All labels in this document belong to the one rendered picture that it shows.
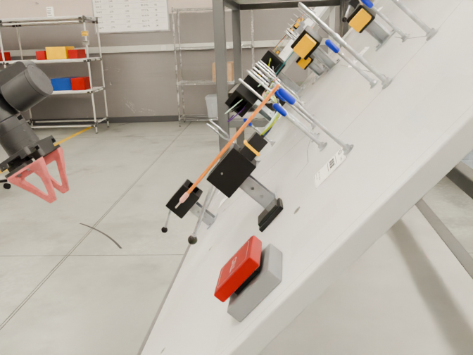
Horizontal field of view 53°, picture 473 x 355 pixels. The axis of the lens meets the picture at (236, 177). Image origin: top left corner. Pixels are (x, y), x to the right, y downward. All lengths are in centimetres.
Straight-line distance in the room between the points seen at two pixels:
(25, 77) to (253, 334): 60
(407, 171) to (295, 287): 12
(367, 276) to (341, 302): 13
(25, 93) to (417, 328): 77
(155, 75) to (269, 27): 204
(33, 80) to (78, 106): 789
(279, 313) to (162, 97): 794
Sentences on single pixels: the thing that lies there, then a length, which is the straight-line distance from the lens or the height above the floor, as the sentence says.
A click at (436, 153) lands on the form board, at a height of 122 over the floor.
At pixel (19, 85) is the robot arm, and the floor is 124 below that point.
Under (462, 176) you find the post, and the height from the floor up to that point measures 99.
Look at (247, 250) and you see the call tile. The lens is 43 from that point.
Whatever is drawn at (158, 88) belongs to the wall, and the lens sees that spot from 828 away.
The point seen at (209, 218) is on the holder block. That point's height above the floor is 94.
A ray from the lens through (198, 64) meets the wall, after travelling 812.
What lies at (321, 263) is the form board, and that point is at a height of 113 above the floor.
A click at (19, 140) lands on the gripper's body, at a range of 88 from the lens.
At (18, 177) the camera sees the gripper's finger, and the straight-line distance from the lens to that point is 88.
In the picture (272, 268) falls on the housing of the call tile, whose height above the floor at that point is 111.
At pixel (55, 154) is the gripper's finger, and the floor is 111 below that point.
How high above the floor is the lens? 130
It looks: 16 degrees down
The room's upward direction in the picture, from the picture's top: 2 degrees counter-clockwise
